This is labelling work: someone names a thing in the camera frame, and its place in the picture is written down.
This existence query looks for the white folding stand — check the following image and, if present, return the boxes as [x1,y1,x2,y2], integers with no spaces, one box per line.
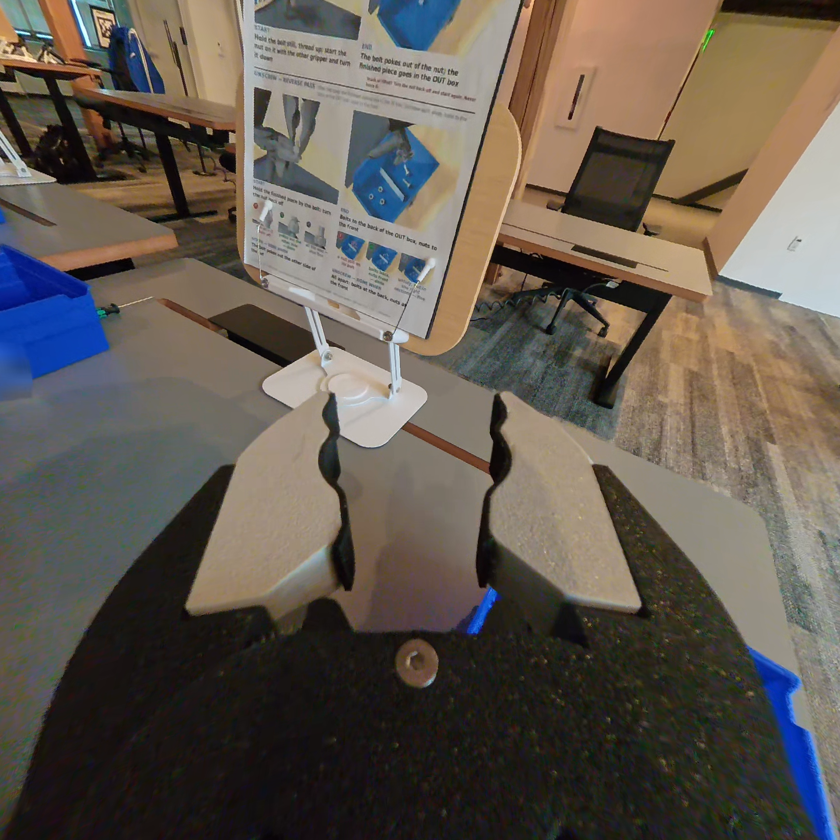
[0,131,58,186]

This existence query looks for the blue jacket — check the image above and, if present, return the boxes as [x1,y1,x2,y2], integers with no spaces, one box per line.
[107,25,166,94]

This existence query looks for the black desk cable flap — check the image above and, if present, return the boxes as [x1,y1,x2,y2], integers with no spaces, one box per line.
[209,303,345,370]

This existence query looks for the printed instruction sheet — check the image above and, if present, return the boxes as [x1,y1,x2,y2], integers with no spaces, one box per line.
[241,0,524,339]

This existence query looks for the blue plastic bin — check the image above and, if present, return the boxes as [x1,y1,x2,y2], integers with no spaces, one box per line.
[0,243,110,383]
[465,586,836,840]

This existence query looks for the green handled screwdriver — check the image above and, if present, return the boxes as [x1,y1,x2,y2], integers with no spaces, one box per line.
[91,297,157,320]

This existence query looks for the black mesh office chair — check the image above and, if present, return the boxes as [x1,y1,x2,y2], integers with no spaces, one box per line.
[546,126,677,339]

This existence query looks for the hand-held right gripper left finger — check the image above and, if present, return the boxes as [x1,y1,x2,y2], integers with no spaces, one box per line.
[184,392,357,624]

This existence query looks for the black bag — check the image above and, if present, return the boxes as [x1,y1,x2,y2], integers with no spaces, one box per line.
[31,123,74,179]

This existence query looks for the dark wooden top desk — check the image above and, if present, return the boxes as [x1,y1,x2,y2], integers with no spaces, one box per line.
[0,56,102,181]
[72,85,238,221]

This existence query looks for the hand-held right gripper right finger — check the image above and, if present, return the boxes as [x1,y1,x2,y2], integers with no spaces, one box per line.
[476,390,644,624]

